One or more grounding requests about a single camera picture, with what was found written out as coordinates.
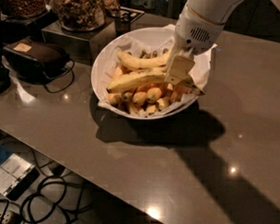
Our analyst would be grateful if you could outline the glass jar of brown cereal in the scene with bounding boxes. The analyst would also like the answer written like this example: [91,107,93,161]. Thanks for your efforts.
[0,0,46,17]

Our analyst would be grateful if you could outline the white bowl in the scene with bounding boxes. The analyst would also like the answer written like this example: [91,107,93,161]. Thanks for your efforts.
[89,25,213,123]

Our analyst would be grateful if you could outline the white paper napkin liner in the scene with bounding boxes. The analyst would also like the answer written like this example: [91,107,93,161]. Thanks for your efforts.
[97,21,218,121]

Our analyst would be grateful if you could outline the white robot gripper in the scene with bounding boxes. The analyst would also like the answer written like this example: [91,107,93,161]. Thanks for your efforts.
[164,6,224,85]

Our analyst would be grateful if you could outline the long yellow banana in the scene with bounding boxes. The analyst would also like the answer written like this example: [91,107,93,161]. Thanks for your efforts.
[106,67,204,96]
[117,51,170,69]

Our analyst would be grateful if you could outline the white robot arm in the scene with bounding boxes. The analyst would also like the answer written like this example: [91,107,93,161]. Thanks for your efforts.
[165,0,280,84]

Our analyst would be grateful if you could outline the black cable on table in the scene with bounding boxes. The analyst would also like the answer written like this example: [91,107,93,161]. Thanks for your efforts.
[39,58,76,95]

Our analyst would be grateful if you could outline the dark metal stand box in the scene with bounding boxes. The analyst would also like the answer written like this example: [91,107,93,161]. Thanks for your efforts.
[42,18,116,65]

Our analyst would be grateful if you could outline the black VR headset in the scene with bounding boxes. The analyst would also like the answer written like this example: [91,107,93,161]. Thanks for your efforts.
[3,37,74,85]

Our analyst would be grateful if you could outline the black floor cables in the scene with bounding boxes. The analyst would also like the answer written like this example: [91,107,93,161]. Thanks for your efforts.
[0,126,97,224]

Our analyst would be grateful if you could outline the long yellow rear banana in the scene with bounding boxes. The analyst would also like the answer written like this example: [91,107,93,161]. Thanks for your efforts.
[117,51,170,69]

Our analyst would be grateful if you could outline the bunch of small bananas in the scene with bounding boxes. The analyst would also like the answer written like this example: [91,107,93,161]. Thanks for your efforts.
[108,51,191,116]

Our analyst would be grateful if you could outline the silver box on floor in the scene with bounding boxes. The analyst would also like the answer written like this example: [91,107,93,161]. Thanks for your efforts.
[0,154,40,201]

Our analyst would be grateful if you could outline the glass jar of granola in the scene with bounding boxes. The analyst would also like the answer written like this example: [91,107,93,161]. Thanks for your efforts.
[52,0,106,31]

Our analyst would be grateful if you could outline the long yellow front banana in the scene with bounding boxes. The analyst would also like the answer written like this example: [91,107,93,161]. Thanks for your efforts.
[106,67,204,96]

